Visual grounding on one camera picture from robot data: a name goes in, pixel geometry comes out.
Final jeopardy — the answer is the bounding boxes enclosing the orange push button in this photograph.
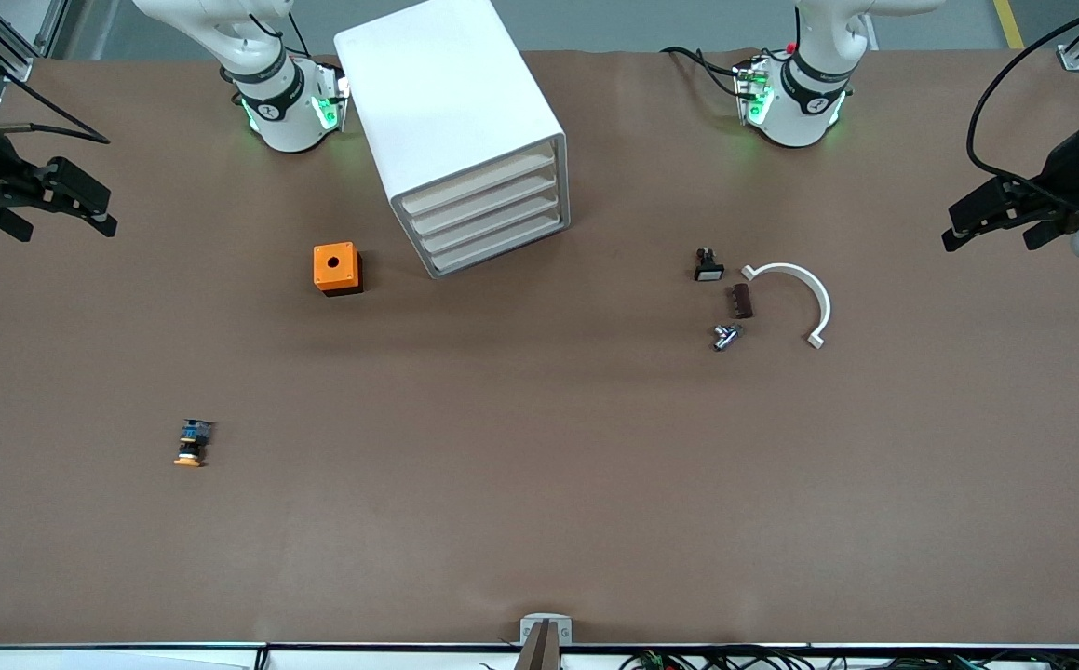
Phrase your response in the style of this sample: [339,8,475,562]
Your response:
[173,419,216,468]

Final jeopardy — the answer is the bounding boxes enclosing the upright aluminium profile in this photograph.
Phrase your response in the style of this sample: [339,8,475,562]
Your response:
[36,0,71,59]

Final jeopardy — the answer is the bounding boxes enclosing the white curved plastic piece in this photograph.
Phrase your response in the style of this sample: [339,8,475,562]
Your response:
[741,263,832,350]

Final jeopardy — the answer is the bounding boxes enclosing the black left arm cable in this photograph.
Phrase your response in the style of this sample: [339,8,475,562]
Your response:
[964,0,1079,202]

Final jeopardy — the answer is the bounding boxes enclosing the orange black button enclosure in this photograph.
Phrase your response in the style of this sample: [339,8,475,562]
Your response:
[313,242,364,298]

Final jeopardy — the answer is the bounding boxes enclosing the black base cable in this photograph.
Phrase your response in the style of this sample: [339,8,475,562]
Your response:
[660,47,747,97]

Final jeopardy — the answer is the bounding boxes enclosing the white table edge rail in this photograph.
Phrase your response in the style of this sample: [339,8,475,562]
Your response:
[0,642,1079,670]

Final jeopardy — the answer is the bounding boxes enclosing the tangled black cables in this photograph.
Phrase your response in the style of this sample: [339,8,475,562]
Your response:
[618,647,1079,670]

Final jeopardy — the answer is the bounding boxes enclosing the grey metal bracket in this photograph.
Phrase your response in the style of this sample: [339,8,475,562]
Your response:
[519,613,573,646]

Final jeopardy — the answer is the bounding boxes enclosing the brown tapered post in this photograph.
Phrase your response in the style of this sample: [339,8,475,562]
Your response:
[515,621,562,670]

